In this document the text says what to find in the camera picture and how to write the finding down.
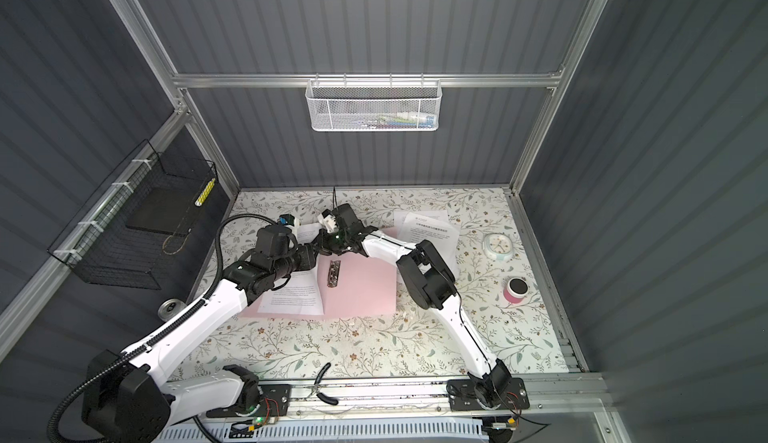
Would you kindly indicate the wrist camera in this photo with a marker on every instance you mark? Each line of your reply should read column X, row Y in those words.
column 328, row 221
column 288, row 220

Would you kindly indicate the white round tape dispenser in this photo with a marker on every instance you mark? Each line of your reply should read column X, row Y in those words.
column 498, row 247

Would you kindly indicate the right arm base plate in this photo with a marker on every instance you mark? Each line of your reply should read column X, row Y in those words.
column 469, row 395

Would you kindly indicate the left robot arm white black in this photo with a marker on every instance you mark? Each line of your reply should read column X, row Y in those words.
column 129, row 397

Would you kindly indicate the white wire mesh basket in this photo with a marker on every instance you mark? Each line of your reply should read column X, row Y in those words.
column 333, row 107

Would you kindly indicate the black wire mesh basket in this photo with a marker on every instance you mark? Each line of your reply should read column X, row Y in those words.
column 140, row 233

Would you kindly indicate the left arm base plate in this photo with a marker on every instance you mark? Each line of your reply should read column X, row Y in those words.
column 273, row 401

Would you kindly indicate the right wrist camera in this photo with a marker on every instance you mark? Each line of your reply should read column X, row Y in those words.
column 328, row 221

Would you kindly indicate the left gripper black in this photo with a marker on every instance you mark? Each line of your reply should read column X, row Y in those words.
column 307, row 256

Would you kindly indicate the metal folder clip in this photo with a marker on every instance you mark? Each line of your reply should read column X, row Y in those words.
column 333, row 273

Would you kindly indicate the yellow marker in basket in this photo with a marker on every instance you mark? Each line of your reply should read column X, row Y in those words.
column 205, row 192

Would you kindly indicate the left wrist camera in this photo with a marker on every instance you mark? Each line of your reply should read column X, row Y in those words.
column 288, row 220

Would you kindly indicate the silver drink can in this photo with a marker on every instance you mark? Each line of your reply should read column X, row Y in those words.
column 169, row 308

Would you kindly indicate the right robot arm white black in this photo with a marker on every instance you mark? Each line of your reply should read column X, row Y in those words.
column 431, row 285

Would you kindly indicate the printed white paper sheet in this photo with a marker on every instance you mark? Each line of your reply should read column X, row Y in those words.
column 299, row 297

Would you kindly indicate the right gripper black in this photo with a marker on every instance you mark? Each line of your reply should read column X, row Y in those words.
column 325, row 248

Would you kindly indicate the black pad in basket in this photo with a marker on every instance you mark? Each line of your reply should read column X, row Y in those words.
column 165, row 211

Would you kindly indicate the pink file folder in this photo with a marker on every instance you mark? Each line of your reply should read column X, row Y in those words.
column 367, row 288

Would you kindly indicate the white ventilated cable duct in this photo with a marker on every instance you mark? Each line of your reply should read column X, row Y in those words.
column 440, row 429

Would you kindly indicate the pink tape roll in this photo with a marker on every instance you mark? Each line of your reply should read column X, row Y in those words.
column 515, row 290

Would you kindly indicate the white paper sheet underneath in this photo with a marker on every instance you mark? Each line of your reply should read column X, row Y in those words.
column 432, row 225

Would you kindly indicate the pens in white basket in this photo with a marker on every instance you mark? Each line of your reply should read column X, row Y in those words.
column 417, row 120

